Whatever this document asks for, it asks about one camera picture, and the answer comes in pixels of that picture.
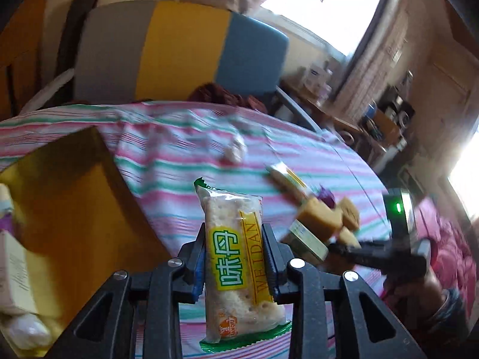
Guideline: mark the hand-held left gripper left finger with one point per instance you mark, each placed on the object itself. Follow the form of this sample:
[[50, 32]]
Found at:
[[199, 284]]

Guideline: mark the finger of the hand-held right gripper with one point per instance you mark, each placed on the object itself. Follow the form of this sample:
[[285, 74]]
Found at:
[[366, 256]]

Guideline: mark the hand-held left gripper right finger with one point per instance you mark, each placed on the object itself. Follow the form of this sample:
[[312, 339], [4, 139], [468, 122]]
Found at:
[[272, 284]]

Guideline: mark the cracker packet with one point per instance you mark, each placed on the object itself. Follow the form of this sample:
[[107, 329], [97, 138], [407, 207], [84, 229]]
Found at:
[[232, 254]]

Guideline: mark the small yellow cake cube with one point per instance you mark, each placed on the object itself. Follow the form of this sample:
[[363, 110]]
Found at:
[[350, 213]]

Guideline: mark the green cardboard box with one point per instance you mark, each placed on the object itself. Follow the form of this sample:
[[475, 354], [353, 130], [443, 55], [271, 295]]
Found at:
[[307, 243]]

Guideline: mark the large yellow sponge cake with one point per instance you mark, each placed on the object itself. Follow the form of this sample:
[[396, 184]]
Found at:
[[318, 217]]

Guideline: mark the small purple packet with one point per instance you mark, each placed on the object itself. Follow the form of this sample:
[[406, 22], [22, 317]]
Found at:
[[326, 196]]

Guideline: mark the white plastic bag ball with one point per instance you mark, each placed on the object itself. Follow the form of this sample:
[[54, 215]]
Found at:
[[235, 149], [26, 331]]

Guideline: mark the gold tin box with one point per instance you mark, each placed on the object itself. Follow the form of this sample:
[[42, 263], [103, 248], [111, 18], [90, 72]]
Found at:
[[75, 202]]

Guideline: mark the white cardboard box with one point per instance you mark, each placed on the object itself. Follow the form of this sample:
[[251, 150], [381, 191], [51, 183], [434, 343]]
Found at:
[[17, 273]]

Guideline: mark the person's right forearm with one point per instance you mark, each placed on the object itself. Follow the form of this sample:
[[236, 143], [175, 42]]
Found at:
[[449, 314]]

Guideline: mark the person's right hand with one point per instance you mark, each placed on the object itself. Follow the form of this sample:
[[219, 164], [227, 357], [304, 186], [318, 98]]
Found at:
[[415, 291]]

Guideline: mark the pink quilted clothing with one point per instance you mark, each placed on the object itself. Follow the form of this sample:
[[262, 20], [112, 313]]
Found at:
[[449, 239]]

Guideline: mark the brown snack bar packet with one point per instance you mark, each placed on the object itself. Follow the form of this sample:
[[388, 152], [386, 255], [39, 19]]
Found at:
[[288, 185]]

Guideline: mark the wooden side table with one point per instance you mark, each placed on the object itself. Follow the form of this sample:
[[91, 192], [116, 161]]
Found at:
[[336, 123]]

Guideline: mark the striped tablecloth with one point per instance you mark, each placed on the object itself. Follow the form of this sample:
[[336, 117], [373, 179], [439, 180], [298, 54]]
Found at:
[[168, 149]]

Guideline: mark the white printed box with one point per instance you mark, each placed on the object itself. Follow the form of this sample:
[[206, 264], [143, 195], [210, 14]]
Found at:
[[318, 78]]

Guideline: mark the brown patterned curtain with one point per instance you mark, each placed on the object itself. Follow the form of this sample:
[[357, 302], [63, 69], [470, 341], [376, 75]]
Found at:
[[374, 45]]

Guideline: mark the dark red cloth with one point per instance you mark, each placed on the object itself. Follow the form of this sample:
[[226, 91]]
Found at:
[[217, 95]]

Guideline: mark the grey yellow blue chair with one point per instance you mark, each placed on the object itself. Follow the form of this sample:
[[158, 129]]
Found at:
[[187, 52]]

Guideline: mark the bright window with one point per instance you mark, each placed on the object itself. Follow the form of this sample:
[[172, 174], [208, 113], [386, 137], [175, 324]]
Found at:
[[318, 7]]

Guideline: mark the white foam piece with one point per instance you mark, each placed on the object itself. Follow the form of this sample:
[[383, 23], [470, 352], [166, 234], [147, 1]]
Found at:
[[52, 89]]

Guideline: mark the black rolled mat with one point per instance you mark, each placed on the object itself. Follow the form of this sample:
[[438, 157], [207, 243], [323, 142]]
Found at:
[[75, 26]]

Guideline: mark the wooden wardrobe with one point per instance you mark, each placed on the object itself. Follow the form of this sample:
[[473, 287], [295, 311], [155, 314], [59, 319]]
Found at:
[[22, 45]]

